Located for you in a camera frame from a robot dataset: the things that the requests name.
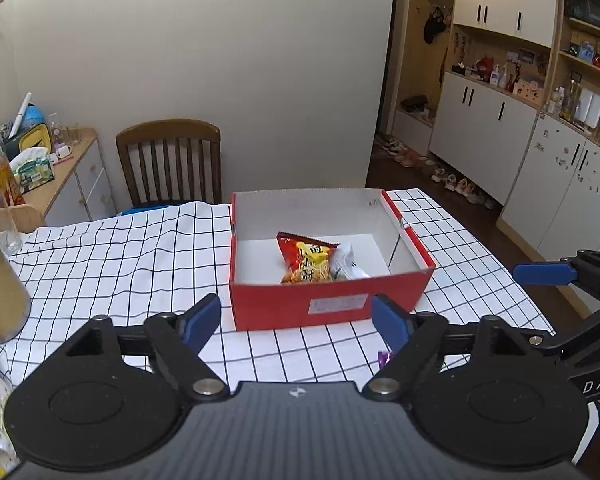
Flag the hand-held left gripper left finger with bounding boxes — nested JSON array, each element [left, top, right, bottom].
[[62, 294, 231, 404]]

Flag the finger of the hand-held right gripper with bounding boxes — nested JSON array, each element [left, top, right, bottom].
[[512, 249, 600, 306], [527, 302, 600, 363]]

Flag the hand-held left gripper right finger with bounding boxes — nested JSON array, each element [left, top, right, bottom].
[[362, 294, 556, 404]]

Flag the red cardboard box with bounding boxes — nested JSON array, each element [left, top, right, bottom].
[[229, 187, 437, 332]]

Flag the white snack packet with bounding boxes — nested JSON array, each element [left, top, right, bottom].
[[328, 241, 372, 281]]

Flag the black checked white tablecloth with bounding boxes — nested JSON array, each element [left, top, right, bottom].
[[0, 189, 556, 396]]

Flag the red and yellow snack packet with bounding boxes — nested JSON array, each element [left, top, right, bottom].
[[276, 231, 342, 286]]

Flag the row of shoes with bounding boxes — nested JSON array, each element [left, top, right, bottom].
[[380, 135, 498, 211]]

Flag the brown wooden chair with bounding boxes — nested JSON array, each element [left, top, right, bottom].
[[116, 119, 222, 208]]

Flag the white flat panels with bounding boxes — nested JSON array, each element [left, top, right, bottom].
[[577, 87, 600, 131]]

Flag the grey wooden sideboard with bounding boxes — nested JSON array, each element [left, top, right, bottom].
[[10, 127, 118, 233]]

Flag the gold thermos jug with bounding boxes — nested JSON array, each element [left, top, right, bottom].
[[0, 205, 32, 343]]

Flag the clear drinking glass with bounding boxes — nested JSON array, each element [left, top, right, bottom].
[[0, 190, 23, 256]]

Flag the green tissue box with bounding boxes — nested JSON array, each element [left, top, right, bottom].
[[10, 147, 56, 195]]

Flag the group of small clear glasses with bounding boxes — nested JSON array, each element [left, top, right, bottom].
[[47, 112, 83, 147]]

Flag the yellow drink bottle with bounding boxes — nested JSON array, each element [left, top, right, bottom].
[[0, 149, 26, 207]]

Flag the yellow and black bag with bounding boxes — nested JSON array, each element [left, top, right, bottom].
[[0, 124, 51, 161]]

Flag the black hanging bag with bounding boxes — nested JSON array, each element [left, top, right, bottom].
[[424, 7, 448, 45]]

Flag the white stick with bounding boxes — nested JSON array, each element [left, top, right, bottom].
[[7, 92, 32, 138]]

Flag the white wall cabinet unit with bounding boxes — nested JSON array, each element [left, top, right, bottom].
[[395, 0, 600, 271]]

